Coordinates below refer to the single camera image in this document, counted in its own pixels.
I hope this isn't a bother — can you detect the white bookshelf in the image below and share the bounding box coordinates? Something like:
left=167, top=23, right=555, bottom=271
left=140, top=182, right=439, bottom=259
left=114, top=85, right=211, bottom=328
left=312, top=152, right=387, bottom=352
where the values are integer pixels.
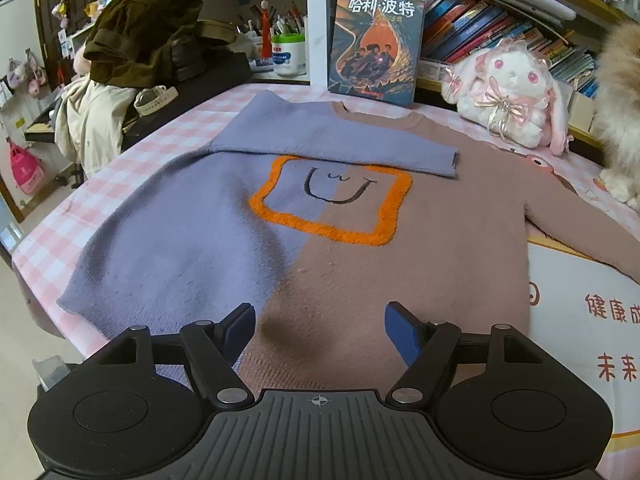
left=30, top=0, right=640, bottom=151

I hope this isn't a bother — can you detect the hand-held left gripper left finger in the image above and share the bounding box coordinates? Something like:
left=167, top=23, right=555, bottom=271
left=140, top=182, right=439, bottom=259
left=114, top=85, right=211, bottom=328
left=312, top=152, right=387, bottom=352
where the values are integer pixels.
left=112, top=302, right=258, bottom=409

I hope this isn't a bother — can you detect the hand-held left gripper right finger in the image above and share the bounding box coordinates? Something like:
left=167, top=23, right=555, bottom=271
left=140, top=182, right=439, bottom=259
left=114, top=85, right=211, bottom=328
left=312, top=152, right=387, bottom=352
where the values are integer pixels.
left=384, top=301, right=543, bottom=408

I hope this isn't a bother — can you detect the fluffy cream cat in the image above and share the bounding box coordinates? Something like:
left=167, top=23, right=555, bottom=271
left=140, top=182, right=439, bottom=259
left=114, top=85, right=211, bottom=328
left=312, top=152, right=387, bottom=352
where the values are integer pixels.
left=592, top=20, right=640, bottom=206

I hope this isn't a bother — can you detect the row of colourful books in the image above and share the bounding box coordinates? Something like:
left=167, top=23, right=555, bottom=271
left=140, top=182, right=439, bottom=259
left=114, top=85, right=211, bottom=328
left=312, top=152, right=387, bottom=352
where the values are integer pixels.
left=420, top=0, right=598, bottom=98

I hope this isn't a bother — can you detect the pink backpack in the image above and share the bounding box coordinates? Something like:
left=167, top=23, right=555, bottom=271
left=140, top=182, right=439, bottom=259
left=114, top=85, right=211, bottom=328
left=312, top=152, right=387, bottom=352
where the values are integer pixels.
left=6, top=141, right=45, bottom=196

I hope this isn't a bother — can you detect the purple and brown sweater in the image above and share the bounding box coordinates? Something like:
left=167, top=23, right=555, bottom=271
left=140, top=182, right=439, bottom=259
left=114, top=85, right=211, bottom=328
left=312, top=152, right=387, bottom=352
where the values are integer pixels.
left=56, top=90, right=640, bottom=396

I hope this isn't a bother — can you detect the white tub with green lid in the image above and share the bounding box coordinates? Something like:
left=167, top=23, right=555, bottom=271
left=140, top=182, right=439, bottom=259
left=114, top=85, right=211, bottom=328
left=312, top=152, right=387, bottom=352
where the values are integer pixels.
left=271, top=34, right=307, bottom=78

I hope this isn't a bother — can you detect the white wristwatch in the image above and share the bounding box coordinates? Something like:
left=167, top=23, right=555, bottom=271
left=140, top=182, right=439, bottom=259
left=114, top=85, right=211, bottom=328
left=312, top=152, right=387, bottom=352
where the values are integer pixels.
left=134, top=85, right=179, bottom=118

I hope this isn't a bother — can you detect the white and pink plush bunny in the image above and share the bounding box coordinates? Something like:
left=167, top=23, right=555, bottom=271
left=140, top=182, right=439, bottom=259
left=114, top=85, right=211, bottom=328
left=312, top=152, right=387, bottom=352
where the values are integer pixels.
left=441, top=37, right=571, bottom=156

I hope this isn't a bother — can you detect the bundle of pens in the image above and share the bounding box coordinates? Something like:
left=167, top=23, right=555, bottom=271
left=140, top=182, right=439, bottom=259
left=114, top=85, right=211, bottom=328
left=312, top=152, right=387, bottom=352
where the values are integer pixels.
left=235, top=2, right=306, bottom=38

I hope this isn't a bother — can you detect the beige cloth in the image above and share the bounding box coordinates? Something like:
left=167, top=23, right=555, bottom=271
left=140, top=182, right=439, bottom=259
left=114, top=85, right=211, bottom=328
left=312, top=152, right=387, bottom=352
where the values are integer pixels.
left=54, top=80, right=143, bottom=181

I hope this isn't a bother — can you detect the red tassel ornament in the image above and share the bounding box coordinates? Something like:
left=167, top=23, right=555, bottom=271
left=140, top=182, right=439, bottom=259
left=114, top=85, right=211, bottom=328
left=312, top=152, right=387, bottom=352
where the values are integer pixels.
left=256, top=2, right=273, bottom=61

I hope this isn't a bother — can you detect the fantasy novel book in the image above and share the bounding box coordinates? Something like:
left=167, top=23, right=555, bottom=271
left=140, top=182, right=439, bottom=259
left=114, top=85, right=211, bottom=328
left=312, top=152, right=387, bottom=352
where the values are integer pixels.
left=327, top=0, right=427, bottom=109

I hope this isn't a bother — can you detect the olive green jacket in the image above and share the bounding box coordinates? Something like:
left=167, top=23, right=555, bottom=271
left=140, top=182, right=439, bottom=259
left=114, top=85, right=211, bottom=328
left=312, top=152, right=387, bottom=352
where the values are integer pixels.
left=82, top=0, right=238, bottom=91

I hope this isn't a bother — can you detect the pink checked printed desk mat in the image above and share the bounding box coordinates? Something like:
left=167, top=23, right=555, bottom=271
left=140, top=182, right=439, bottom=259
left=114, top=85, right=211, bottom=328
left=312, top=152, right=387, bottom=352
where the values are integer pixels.
left=10, top=82, right=640, bottom=480

